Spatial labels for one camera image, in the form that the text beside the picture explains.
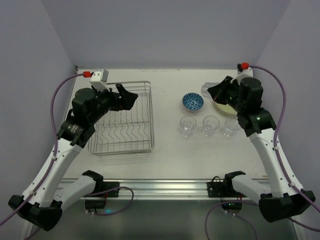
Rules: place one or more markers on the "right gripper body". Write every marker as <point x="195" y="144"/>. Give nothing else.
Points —
<point x="224" y="90"/>

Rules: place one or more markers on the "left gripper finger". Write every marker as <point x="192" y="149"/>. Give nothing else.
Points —
<point x="128" y="100"/>
<point x="121" y="90"/>

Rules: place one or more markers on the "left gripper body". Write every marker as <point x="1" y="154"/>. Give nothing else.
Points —
<point x="119" y="97"/>

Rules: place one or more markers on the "clear glass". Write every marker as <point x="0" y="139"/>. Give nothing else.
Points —
<point x="187" y="125"/>
<point x="205" y="87"/>
<point x="210" y="125"/>
<point x="231" y="126"/>

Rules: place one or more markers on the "green plate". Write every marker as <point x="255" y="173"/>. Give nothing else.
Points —
<point x="224" y="110"/>

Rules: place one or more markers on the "blue patterned bowl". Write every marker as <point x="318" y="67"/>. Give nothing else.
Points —
<point x="192" y="101"/>

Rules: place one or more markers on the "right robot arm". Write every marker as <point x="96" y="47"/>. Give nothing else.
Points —
<point x="285" y="197"/>

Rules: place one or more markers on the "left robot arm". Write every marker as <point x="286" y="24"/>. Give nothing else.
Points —
<point x="41" y="203"/>

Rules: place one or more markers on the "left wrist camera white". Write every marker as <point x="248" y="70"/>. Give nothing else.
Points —
<point x="99" y="78"/>

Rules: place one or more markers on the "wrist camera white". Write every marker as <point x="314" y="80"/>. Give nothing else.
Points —
<point x="99" y="78"/>
<point x="246" y="73"/>

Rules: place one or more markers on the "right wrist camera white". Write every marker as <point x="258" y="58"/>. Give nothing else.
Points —
<point x="246" y="73"/>

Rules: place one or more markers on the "metal wire dish rack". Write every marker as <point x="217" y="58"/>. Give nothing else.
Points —
<point x="126" y="132"/>

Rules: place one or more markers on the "aluminium front rail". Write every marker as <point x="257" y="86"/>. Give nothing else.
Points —
<point x="165" y="189"/>

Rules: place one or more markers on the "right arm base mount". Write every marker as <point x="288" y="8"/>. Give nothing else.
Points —
<point x="217" y="188"/>

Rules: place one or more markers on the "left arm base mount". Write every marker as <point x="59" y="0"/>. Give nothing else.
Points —
<point x="98" y="199"/>

